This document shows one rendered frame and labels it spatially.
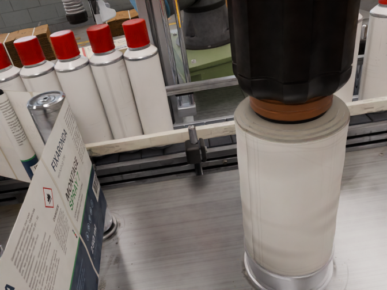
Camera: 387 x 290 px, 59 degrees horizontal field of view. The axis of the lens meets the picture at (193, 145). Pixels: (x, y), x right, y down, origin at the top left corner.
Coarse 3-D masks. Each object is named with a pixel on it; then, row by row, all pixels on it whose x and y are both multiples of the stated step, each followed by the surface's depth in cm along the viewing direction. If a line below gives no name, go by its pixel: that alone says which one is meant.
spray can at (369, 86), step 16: (384, 0) 49; (384, 16) 49; (368, 32) 52; (384, 32) 50; (368, 48) 53; (384, 48) 51; (368, 64) 54; (384, 64) 52; (368, 80) 55; (384, 80) 54; (368, 96) 56; (384, 96) 55
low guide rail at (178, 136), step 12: (348, 108) 54; (360, 108) 54; (372, 108) 54; (384, 108) 55; (168, 132) 55; (180, 132) 54; (204, 132) 55; (216, 132) 55; (228, 132) 55; (96, 144) 55; (108, 144) 55; (120, 144) 55; (132, 144) 55; (144, 144) 55; (156, 144) 55; (168, 144) 55
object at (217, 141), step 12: (216, 120) 63; (228, 120) 62; (360, 120) 56; (372, 120) 56; (384, 120) 56; (180, 144) 58; (204, 144) 57; (216, 144) 56; (228, 144) 56; (108, 156) 58; (120, 156) 57; (132, 156) 57; (144, 156) 56; (156, 156) 56; (0, 180) 57
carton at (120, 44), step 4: (116, 40) 108; (120, 40) 108; (124, 40) 107; (116, 44) 105; (120, 44) 104; (124, 44) 103; (80, 48) 107; (84, 48) 106; (88, 48) 105; (116, 48) 101; (120, 48) 101; (124, 48) 100; (84, 52) 102; (88, 52) 102; (92, 52) 101; (124, 52) 100; (88, 56) 98
